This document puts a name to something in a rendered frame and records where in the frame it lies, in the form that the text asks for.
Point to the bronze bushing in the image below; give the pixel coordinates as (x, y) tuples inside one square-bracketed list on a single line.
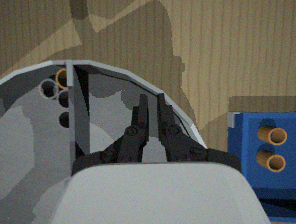
[(277, 162), (61, 78), (279, 135)]

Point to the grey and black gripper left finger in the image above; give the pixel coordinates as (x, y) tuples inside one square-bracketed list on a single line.
[(128, 148)]

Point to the grey metal ring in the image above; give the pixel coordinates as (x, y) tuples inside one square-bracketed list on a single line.
[(63, 119), (46, 89), (62, 99)]

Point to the blue crate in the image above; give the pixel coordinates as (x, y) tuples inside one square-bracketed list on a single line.
[(276, 191)]

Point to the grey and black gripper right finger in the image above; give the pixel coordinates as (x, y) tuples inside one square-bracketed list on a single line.
[(181, 148)]

